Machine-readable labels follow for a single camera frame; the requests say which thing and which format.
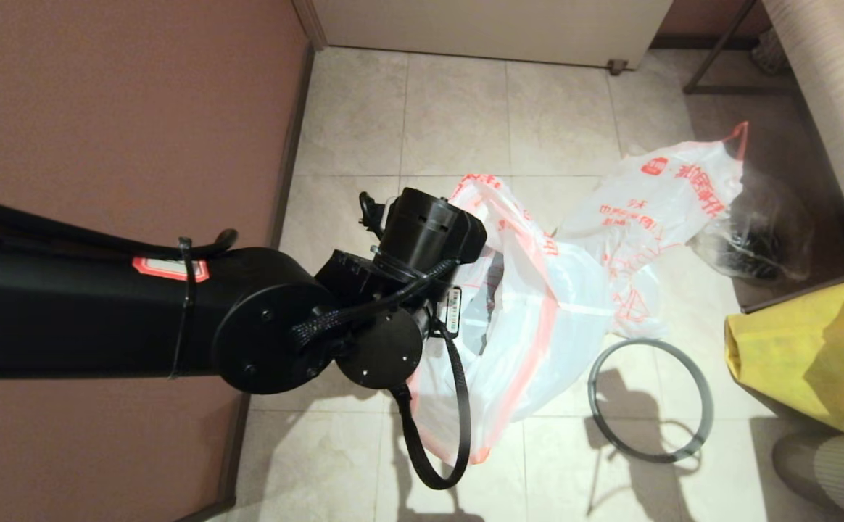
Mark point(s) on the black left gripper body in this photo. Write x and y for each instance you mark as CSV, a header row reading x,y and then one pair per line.
x,y
422,232

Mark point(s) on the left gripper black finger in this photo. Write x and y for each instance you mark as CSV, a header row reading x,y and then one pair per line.
x,y
453,310

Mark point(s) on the white red-printed plastic bag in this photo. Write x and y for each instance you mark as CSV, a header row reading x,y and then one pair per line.
x,y
654,210
538,341

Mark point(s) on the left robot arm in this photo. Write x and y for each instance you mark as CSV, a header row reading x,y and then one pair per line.
x,y
67,319

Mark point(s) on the yellow fabric bag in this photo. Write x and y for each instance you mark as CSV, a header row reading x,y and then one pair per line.
x,y
792,355

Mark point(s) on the clear bag with dark contents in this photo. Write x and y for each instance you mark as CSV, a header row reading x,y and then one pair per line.
x,y
763,239

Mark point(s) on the grey ribbed round object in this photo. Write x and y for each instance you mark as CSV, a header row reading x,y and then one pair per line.
x,y
842,478

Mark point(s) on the white door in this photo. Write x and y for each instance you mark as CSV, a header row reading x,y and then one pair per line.
x,y
494,29

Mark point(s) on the small metal door stop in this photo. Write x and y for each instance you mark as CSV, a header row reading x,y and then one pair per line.
x,y
616,67

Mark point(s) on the beige striped upholstered seat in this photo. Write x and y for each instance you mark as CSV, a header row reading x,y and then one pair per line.
x,y
842,109

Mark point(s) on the small woven basket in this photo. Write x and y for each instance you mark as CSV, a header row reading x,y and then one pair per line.
x,y
766,54

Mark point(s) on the dark furniture frame bar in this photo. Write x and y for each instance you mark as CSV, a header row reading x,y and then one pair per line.
x,y
813,291

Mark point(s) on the dark metal furniture frame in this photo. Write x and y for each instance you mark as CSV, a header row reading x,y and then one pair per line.
x,y
737,90

